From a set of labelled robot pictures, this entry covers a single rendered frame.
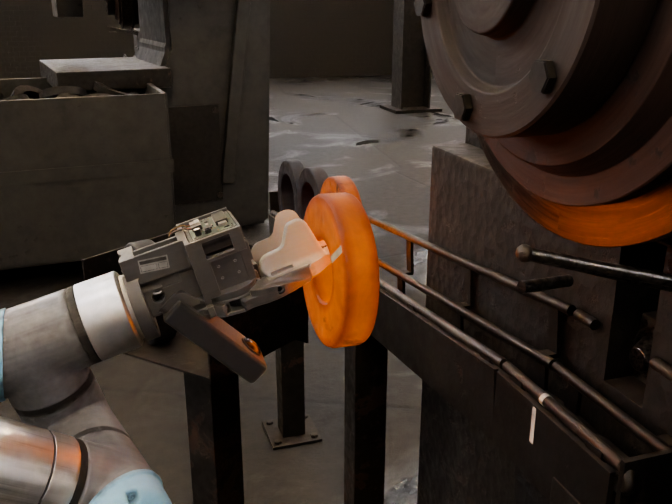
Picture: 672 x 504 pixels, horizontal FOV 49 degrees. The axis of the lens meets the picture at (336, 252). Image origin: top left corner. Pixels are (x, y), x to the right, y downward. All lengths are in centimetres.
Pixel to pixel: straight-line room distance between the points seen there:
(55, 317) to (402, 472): 130
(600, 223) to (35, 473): 48
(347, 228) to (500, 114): 18
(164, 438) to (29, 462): 144
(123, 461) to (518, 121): 41
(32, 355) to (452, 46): 46
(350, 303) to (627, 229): 24
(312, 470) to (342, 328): 120
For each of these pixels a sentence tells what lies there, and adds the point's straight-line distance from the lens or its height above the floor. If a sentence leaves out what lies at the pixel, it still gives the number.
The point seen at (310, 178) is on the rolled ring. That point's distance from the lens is 153.
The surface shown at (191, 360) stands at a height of 60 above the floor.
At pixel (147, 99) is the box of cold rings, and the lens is 295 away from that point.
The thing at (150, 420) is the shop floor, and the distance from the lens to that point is 212.
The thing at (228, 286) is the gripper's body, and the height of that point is 83.
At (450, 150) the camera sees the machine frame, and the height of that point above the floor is 87.
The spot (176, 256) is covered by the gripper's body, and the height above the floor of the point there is 86.
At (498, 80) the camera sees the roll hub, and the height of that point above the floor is 102.
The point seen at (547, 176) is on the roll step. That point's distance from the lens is 68.
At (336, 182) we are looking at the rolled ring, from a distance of 135.
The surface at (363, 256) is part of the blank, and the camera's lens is 68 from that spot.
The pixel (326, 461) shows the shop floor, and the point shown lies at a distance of 190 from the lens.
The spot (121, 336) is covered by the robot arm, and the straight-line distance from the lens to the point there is 69.
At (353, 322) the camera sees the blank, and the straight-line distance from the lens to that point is 69.
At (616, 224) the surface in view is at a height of 91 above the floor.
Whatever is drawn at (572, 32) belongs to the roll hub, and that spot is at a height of 106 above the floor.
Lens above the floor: 108
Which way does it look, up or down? 19 degrees down
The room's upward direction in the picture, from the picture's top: straight up
